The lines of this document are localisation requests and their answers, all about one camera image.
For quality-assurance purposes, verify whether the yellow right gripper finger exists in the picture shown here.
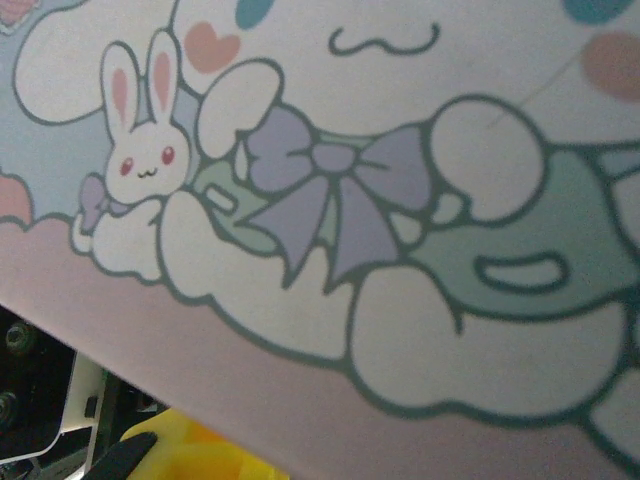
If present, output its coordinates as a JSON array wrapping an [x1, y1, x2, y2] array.
[[84, 407, 291, 480]]

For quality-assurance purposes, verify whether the pastel cartoon tin box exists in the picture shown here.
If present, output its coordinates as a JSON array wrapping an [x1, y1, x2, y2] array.
[[0, 0, 640, 480]]

